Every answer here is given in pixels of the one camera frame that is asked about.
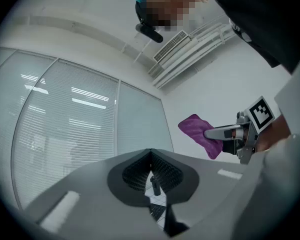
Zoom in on black head camera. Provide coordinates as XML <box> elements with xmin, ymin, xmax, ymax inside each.
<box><xmin>135</xmin><ymin>1</ymin><xmax>164</xmax><ymax>44</ymax></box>

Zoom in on glass partition with blinds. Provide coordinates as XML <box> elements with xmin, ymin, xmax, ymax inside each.
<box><xmin>0</xmin><ymin>47</ymin><xmax>175</xmax><ymax>210</ymax></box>

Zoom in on person's right forearm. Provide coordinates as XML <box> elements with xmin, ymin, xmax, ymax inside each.
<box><xmin>256</xmin><ymin>113</ymin><xmax>292</xmax><ymax>153</ymax></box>

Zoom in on person's black shirt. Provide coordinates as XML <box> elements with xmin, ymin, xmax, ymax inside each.
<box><xmin>206</xmin><ymin>0</ymin><xmax>300</xmax><ymax>75</ymax></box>

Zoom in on purple cloth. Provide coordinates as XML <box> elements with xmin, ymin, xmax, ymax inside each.
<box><xmin>177</xmin><ymin>113</ymin><xmax>224</xmax><ymax>160</ymax></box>

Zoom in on white checked tablecloth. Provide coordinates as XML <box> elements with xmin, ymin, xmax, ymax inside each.
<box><xmin>144</xmin><ymin>193</ymin><xmax>169</xmax><ymax>231</ymax></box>

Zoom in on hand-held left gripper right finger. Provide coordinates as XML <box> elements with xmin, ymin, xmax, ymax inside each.
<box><xmin>150</xmin><ymin>148</ymin><xmax>262</xmax><ymax>240</ymax></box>

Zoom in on white air vent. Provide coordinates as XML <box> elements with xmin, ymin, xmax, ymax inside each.
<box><xmin>153</xmin><ymin>29</ymin><xmax>192</xmax><ymax>63</ymax></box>

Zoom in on person's head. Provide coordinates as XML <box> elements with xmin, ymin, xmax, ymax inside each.
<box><xmin>142</xmin><ymin>0</ymin><xmax>212</xmax><ymax>32</ymax></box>

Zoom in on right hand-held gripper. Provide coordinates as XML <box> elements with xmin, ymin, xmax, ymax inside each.
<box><xmin>203</xmin><ymin>95</ymin><xmax>276</xmax><ymax>165</ymax></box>

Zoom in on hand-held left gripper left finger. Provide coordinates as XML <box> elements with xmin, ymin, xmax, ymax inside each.
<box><xmin>23</xmin><ymin>148</ymin><xmax>171</xmax><ymax>240</ymax></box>

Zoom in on white ceiling pipes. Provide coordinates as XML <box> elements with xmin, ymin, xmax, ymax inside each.
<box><xmin>147</xmin><ymin>22</ymin><xmax>238</xmax><ymax>89</ymax></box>

